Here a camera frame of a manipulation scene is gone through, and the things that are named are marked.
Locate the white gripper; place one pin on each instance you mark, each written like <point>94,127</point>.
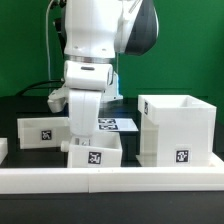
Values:
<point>83,113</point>

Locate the white front drawer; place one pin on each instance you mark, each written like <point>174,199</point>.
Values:
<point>105,151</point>

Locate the white drawer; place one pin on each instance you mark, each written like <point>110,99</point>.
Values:
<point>44,132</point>
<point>105,151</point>

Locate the white drawer cabinet box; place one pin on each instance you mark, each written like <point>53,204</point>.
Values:
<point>176,131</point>

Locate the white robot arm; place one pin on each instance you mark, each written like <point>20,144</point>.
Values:
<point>95,31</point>

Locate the white rear drawer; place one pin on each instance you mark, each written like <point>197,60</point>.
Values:
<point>44,132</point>

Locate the marker tag sheet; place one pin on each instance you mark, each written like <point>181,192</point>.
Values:
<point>117,124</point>

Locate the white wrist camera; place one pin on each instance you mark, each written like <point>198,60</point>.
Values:
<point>58,99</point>

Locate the white left fence rail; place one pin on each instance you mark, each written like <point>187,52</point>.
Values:
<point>3,149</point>

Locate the white front fence rail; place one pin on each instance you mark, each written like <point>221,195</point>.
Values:
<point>97,180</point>

